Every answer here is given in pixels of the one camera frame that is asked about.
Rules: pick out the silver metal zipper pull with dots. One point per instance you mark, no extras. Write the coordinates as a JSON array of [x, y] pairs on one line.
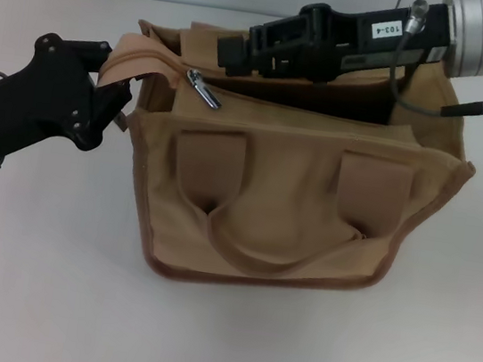
[[204, 92]]

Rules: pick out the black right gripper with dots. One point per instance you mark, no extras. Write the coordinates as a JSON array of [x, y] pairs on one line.
[[332, 45]]

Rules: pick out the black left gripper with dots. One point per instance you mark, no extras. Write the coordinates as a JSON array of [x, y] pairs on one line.
[[32, 102]]

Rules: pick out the khaki canvas food bag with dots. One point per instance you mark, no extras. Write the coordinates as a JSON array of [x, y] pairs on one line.
[[275, 195]]

